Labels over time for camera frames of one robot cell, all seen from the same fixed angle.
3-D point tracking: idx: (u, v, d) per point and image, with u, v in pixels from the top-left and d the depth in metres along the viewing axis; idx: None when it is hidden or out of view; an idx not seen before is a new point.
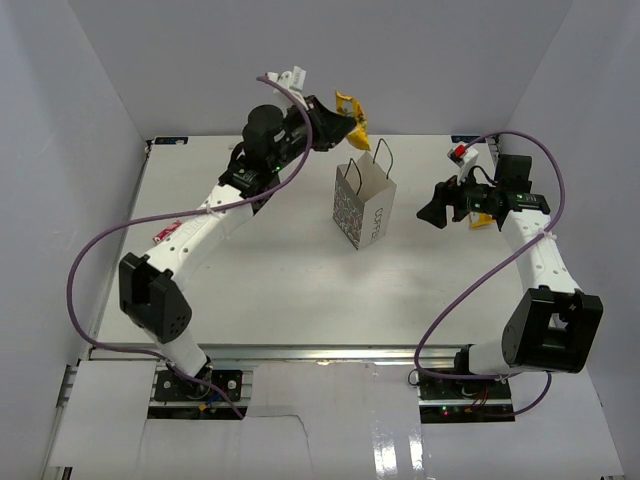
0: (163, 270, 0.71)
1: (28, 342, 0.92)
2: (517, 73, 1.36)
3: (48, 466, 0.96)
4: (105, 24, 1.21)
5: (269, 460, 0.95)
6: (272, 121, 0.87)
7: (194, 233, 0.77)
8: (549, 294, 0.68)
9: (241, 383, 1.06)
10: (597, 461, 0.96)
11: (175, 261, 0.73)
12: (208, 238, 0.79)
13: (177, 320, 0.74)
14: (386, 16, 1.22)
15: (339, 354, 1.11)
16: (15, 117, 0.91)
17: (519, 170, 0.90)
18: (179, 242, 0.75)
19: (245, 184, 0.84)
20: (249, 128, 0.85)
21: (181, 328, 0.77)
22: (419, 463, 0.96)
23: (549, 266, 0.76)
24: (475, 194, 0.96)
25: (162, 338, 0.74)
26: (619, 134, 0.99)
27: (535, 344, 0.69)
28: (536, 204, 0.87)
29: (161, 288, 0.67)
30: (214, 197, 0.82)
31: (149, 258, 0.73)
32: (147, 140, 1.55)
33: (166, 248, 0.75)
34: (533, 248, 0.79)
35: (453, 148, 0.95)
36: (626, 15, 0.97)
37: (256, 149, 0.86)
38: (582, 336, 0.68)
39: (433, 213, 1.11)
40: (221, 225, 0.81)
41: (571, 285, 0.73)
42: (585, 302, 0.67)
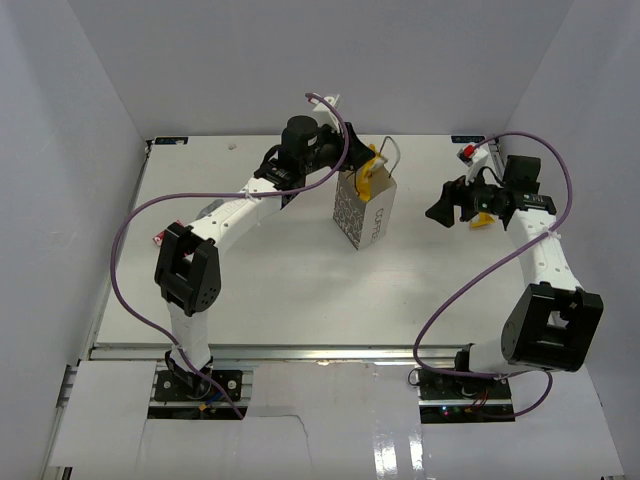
0: (206, 238, 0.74)
1: (28, 342, 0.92)
2: (516, 74, 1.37)
3: (47, 466, 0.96)
4: (105, 24, 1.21)
5: (269, 460, 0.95)
6: (310, 126, 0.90)
7: (235, 212, 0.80)
8: (550, 290, 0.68)
9: (241, 384, 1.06)
10: (596, 461, 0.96)
11: (218, 233, 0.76)
12: (244, 220, 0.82)
13: (210, 291, 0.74)
14: (386, 17, 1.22)
15: (339, 354, 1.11)
16: (16, 116, 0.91)
17: (527, 171, 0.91)
18: (221, 218, 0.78)
19: (279, 178, 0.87)
20: (288, 129, 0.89)
21: (209, 304, 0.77)
22: (420, 463, 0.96)
23: (552, 264, 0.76)
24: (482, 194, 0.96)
25: (193, 308, 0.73)
26: (618, 134, 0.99)
27: (534, 340, 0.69)
28: (542, 205, 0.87)
29: (206, 249, 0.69)
30: (251, 186, 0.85)
31: (193, 228, 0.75)
32: (147, 139, 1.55)
33: (208, 221, 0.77)
34: (535, 246, 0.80)
35: (463, 148, 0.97)
36: (626, 16, 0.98)
37: (290, 149, 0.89)
38: (583, 335, 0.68)
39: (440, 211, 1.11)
40: (254, 212, 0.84)
41: (572, 283, 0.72)
42: (586, 299, 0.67)
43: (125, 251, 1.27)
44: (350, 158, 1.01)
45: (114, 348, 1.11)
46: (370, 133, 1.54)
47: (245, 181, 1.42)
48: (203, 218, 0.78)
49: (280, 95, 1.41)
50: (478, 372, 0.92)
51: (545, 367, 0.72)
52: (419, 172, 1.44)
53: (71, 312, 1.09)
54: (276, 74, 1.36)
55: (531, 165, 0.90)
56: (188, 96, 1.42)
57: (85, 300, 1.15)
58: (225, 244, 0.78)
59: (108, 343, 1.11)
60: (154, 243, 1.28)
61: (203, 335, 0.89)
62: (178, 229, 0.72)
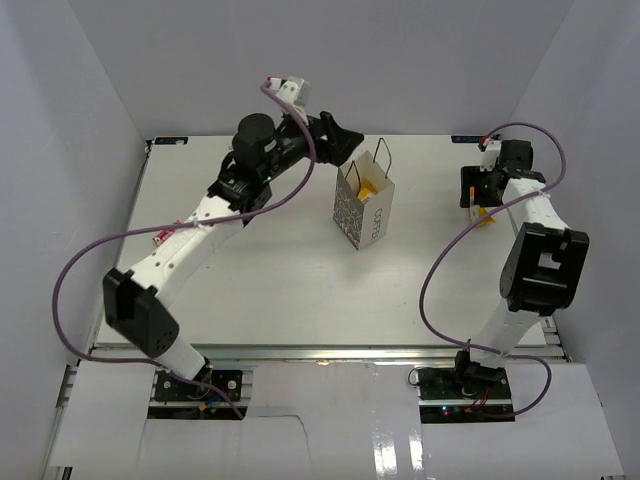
0: (147, 285, 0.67)
1: (28, 342, 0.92)
2: (516, 73, 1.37)
3: (47, 466, 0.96)
4: (105, 25, 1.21)
5: (269, 460, 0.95)
6: (264, 130, 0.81)
7: (182, 247, 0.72)
8: (541, 229, 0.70)
9: (241, 384, 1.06)
10: (596, 461, 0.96)
11: (161, 276, 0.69)
12: (195, 252, 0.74)
13: (163, 336, 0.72)
14: (385, 17, 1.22)
15: (340, 354, 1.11)
16: (16, 117, 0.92)
17: (519, 152, 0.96)
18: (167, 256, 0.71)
19: (237, 196, 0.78)
20: (238, 136, 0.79)
21: (170, 338, 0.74)
22: (420, 463, 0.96)
23: (542, 211, 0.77)
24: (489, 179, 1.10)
25: (149, 354, 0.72)
26: (616, 134, 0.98)
27: (527, 275, 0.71)
28: (533, 176, 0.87)
29: (146, 301, 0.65)
30: (201, 210, 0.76)
31: (134, 274, 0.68)
32: (147, 139, 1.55)
33: (151, 263, 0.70)
34: (528, 200, 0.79)
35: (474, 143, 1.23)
36: (625, 15, 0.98)
37: (245, 159, 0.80)
38: (574, 272, 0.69)
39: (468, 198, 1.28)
40: (208, 239, 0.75)
41: (562, 225, 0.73)
42: (573, 237, 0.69)
43: (125, 251, 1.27)
44: (331, 152, 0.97)
45: (115, 348, 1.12)
46: (370, 133, 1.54)
47: None
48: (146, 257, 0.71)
49: None
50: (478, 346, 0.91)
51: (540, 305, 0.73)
52: (419, 171, 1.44)
53: (71, 312, 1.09)
54: (275, 75, 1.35)
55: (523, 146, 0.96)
56: (187, 95, 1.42)
57: (85, 300, 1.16)
58: (173, 284, 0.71)
59: (108, 342, 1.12)
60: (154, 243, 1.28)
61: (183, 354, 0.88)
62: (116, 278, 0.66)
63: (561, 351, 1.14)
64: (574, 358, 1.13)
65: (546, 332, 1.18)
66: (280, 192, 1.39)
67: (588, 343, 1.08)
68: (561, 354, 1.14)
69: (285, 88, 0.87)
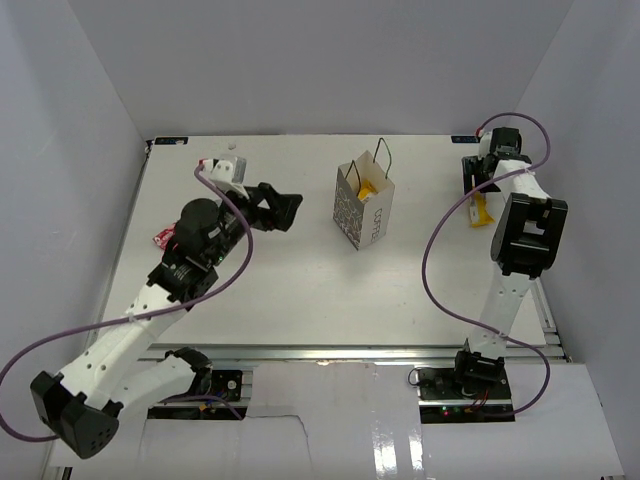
0: (76, 393, 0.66)
1: (28, 343, 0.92)
2: (516, 73, 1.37)
3: (47, 466, 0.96)
4: (105, 25, 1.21)
5: (269, 459, 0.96)
6: (208, 217, 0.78)
7: (115, 347, 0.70)
8: (526, 197, 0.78)
9: (241, 384, 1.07)
10: (596, 461, 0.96)
11: (90, 381, 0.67)
12: (133, 349, 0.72)
13: (99, 436, 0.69)
14: (385, 16, 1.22)
15: (340, 354, 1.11)
16: (16, 117, 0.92)
17: (509, 137, 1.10)
18: (101, 356, 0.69)
19: (178, 283, 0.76)
20: (179, 223, 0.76)
21: (108, 437, 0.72)
22: (420, 463, 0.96)
23: (527, 185, 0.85)
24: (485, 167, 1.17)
25: (83, 454, 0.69)
26: (616, 134, 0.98)
27: (515, 240, 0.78)
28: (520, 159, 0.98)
29: (72, 413, 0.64)
30: (139, 300, 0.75)
31: (64, 377, 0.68)
32: (147, 139, 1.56)
33: (82, 366, 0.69)
34: (516, 177, 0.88)
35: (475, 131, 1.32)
36: (625, 15, 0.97)
37: (188, 247, 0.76)
38: (556, 236, 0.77)
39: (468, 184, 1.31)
40: (146, 334, 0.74)
41: (543, 195, 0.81)
42: (553, 204, 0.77)
43: (125, 251, 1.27)
44: (275, 219, 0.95)
45: None
46: (370, 133, 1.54)
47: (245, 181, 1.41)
48: (80, 356, 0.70)
49: (279, 94, 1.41)
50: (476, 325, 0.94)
51: (528, 267, 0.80)
52: (419, 172, 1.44)
53: (71, 312, 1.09)
54: (275, 74, 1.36)
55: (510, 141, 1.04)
56: (187, 95, 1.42)
57: (85, 300, 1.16)
58: (107, 387, 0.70)
59: None
60: (154, 243, 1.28)
61: (158, 393, 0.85)
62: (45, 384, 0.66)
63: (560, 351, 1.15)
64: (574, 358, 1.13)
65: (546, 332, 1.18)
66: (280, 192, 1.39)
67: (588, 343, 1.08)
68: (561, 354, 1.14)
69: (220, 169, 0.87)
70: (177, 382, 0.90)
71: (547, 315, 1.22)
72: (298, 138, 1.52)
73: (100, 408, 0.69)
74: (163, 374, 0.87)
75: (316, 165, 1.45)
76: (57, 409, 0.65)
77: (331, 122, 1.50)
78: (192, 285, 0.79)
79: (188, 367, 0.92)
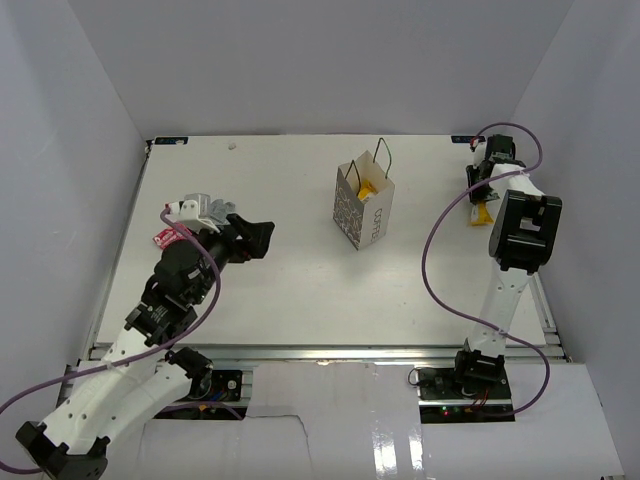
0: (59, 442, 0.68)
1: (28, 343, 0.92)
2: (516, 73, 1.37)
3: None
4: (105, 24, 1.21)
5: (269, 460, 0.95)
6: (188, 257, 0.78)
7: (94, 395, 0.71)
8: (521, 194, 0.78)
9: (241, 384, 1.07)
10: (596, 461, 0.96)
11: (72, 431, 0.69)
12: (114, 394, 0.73)
13: (87, 477, 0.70)
14: (385, 16, 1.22)
15: (339, 354, 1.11)
16: (16, 116, 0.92)
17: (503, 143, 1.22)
18: (81, 406, 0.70)
19: (155, 325, 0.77)
20: (160, 264, 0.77)
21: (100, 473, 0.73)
22: (420, 463, 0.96)
23: (522, 185, 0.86)
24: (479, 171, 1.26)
25: None
26: (616, 133, 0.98)
27: (512, 236, 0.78)
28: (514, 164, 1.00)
29: (55, 465, 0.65)
30: (118, 347, 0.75)
31: (47, 426, 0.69)
32: (147, 140, 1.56)
33: (64, 415, 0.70)
34: (511, 177, 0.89)
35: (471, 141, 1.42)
36: (625, 15, 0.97)
37: (168, 287, 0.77)
38: (552, 232, 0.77)
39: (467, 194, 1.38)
40: (126, 378, 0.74)
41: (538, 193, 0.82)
42: (548, 199, 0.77)
43: (125, 251, 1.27)
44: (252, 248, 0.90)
45: None
46: (370, 133, 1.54)
47: (244, 181, 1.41)
48: (63, 405, 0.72)
49: (279, 94, 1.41)
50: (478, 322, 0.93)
51: (527, 263, 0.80)
52: (419, 172, 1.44)
53: (71, 312, 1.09)
54: (275, 74, 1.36)
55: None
56: (187, 95, 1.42)
57: (85, 300, 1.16)
58: (91, 432, 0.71)
59: (108, 343, 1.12)
60: (154, 243, 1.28)
61: (152, 409, 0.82)
62: (29, 434, 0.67)
63: (561, 351, 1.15)
64: (574, 358, 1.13)
65: (546, 332, 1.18)
66: (280, 192, 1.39)
67: (587, 343, 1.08)
68: (561, 354, 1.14)
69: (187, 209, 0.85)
70: (174, 391, 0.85)
71: (547, 314, 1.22)
72: (298, 137, 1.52)
73: (85, 453, 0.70)
74: (155, 391, 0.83)
75: (316, 165, 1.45)
76: (40, 459, 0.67)
77: (331, 121, 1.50)
78: (170, 324, 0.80)
79: (183, 374, 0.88)
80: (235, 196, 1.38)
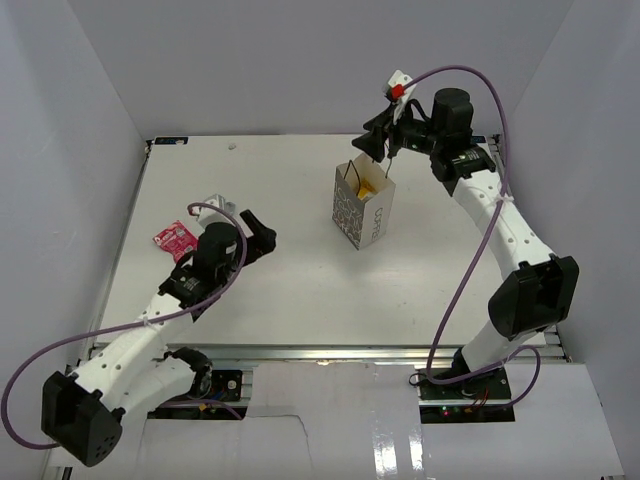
0: (91, 389, 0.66)
1: (27, 343, 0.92)
2: (516, 73, 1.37)
3: (47, 466, 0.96)
4: (104, 24, 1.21)
5: (269, 460, 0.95)
6: (225, 233, 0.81)
7: (130, 348, 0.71)
8: (531, 272, 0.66)
9: (241, 384, 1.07)
10: (596, 461, 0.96)
11: (105, 379, 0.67)
12: (145, 353, 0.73)
13: (103, 442, 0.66)
14: (385, 16, 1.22)
15: (339, 354, 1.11)
16: (14, 116, 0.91)
17: (460, 124, 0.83)
18: (118, 356, 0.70)
19: (188, 294, 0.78)
20: (203, 236, 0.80)
21: (110, 444, 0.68)
22: (420, 463, 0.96)
23: (520, 236, 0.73)
24: (415, 133, 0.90)
25: (85, 463, 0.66)
26: (615, 135, 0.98)
27: (524, 317, 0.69)
28: (480, 162, 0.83)
29: (88, 407, 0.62)
30: (152, 308, 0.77)
31: (77, 377, 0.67)
32: (147, 139, 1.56)
33: (96, 365, 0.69)
34: (498, 219, 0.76)
35: (390, 88, 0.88)
36: (626, 16, 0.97)
37: (205, 258, 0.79)
38: (566, 299, 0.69)
39: (370, 141, 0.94)
40: (156, 339, 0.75)
41: (545, 252, 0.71)
42: (562, 266, 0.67)
43: (125, 250, 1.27)
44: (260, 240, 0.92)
45: None
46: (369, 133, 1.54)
47: (244, 181, 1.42)
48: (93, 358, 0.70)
49: (280, 94, 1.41)
50: (478, 369, 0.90)
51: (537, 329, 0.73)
52: (418, 172, 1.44)
53: (71, 312, 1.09)
54: (275, 74, 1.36)
55: (463, 101, 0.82)
56: (187, 95, 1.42)
57: (85, 300, 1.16)
58: (119, 388, 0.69)
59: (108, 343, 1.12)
60: (154, 243, 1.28)
61: (161, 395, 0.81)
62: (60, 381, 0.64)
63: (560, 351, 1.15)
64: (574, 358, 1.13)
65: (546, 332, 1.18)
66: (280, 192, 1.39)
67: (588, 344, 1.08)
68: (561, 354, 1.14)
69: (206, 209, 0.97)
70: (183, 379, 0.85)
71: None
72: (298, 138, 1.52)
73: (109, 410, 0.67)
74: (164, 376, 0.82)
75: (317, 165, 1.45)
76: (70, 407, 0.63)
77: (331, 121, 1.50)
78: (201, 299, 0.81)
79: (187, 369, 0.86)
80: (235, 196, 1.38)
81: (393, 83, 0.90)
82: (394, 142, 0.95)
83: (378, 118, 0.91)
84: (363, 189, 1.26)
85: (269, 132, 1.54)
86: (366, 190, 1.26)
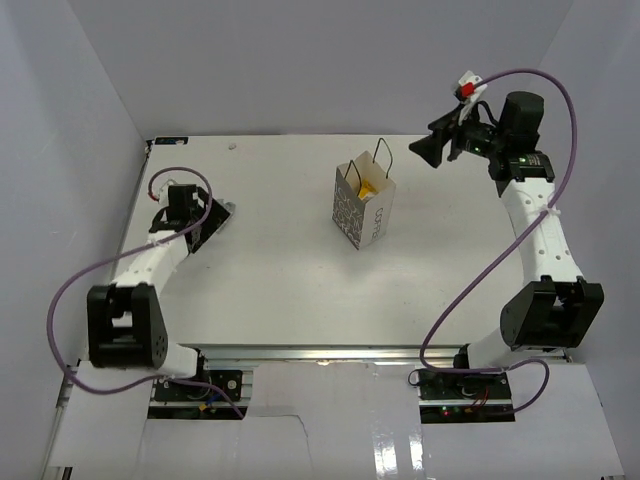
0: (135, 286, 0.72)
1: (27, 343, 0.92)
2: (516, 73, 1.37)
3: (48, 466, 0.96)
4: (105, 24, 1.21)
5: (269, 460, 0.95)
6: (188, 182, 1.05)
7: (152, 258, 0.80)
8: (550, 286, 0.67)
9: (241, 384, 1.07)
10: (596, 462, 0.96)
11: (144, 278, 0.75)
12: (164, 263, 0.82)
13: (158, 337, 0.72)
14: (386, 16, 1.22)
15: (339, 354, 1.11)
16: (15, 116, 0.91)
17: (525, 126, 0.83)
18: (143, 265, 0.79)
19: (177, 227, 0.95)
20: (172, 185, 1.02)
21: (161, 345, 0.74)
22: (420, 463, 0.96)
23: (552, 251, 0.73)
24: (479, 136, 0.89)
25: (147, 363, 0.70)
26: (616, 135, 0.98)
27: (533, 330, 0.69)
28: (538, 169, 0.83)
29: (143, 289, 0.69)
30: (155, 236, 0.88)
31: (117, 283, 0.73)
32: (147, 140, 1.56)
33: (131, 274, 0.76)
34: (535, 229, 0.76)
35: (460, 86, 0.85)
36: (626, 16, 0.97)
37: (179, 200, 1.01)
38: (582, 324, 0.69)
39: (427, 148, 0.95)
40: (169, 254, 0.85)
41: (574, 273, 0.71)
42: (586, 292, 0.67)
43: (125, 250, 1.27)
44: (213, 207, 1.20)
45: None
46: (369, 133, 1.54)
47: (244, 181, 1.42)
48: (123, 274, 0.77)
49: (280, 94, 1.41)
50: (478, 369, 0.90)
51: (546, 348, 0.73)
52: (418, 172, 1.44)
53: (71, 312, 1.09)
54: (276, 74, 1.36)
55: (534, 104, 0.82)
56: (187, 95, 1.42)
57: (85, 300, 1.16)
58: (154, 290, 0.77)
59: None
60: None
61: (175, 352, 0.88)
62: (104, 288, 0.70)
63: (561, 352, 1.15)
64: (574, 358, 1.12)
65: None
66: (280, 192, 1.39)
67: (588, 344, 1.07)
68: (562, 354, 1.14)
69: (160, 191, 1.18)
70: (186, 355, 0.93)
71: None
72: (298, 138, 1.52)
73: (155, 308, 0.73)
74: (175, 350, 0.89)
75: (317, 165, 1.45)
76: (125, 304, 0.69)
77: (331, 122, 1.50)
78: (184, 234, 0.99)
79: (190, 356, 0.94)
80: (235, 196, 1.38)
81: (463, 82, 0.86)
82: (457, 144, 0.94)
83: (441, 120, 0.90)
84: (363, 187, 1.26)
85: (269, 132, 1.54)
86: (366, 188, 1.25)
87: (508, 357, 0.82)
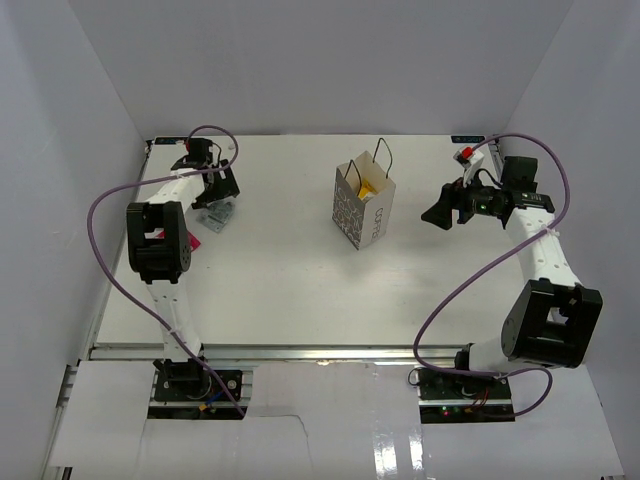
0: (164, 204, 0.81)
1: (27, 342, 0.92)
2: (516, 73, 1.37)
3: (47, 466, 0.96)
4: (104, 24, 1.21)
5: (269, 460, 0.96)
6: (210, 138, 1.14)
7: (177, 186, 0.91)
8: (547, 287, 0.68)
9: (241, 384, 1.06)
10: (596, 462, 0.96)
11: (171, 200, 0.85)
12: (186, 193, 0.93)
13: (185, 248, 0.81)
14: (385, 16, 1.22)
15: (340, 354, 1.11)
16: (15, 116, 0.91)
17: (524, 171, 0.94)
18: (170, 191, 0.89)
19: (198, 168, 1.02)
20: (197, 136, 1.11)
21: (186, 259, 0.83)
22: (419, 463, 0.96)
23: (551, 260, 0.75)
24: (483, 196, 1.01)
25: (177, 268, 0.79)
26: (616, 136, 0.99)
27: (532, 335, 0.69)
28: (540, 203, 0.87)
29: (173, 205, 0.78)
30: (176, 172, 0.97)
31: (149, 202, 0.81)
32: (147, 140, 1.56)
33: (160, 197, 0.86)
34: (535, 243, 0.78)
35: (461, 150, 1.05)
36: (626, 17, 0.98)
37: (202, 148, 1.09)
38: (581, 333, 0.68)
39: (438, 215, 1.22)
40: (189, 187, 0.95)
41: (571, 279, 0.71)
42: (585, 296, 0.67)
43: None
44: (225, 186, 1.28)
45: (115, 348, 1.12)
46: (369, 133, 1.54)
47: (244, 180, 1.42)
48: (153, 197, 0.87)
49: (280, 94, 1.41)
50: (478, 371, 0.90)
51: (547, 364, 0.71)
52: (418, 172, 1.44)
53: (72, 312, 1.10)
54: (275, 74, 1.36)
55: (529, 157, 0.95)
56: (187, 95, 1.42)
57: (84, 300, 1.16)
58: None
59: (108, 343, 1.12)
60: None
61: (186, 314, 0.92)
62: (139, 205, 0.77)
63: None
64: None
65: None
66: (280, 192, 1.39)
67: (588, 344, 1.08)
68: None
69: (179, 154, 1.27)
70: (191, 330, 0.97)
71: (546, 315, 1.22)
72: (297, 138, 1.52)
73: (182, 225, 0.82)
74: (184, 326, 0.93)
75: (317, 165, 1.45)
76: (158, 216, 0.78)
77: (331, 122, 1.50)
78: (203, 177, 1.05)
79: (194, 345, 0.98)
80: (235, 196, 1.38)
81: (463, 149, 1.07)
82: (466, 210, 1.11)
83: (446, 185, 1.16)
84: (362, 188, 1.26)
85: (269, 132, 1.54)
86: (365, 188, 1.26)
87: (507, 364, 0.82)
